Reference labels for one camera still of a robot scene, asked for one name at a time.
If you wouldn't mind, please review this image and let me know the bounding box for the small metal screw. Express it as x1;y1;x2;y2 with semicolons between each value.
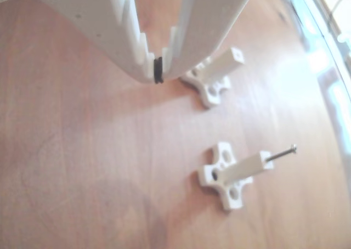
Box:
265;144;298;162

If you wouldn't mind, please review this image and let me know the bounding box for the white cross-base post stand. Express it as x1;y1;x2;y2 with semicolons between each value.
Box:
179;47;245;110
197;141;275;212

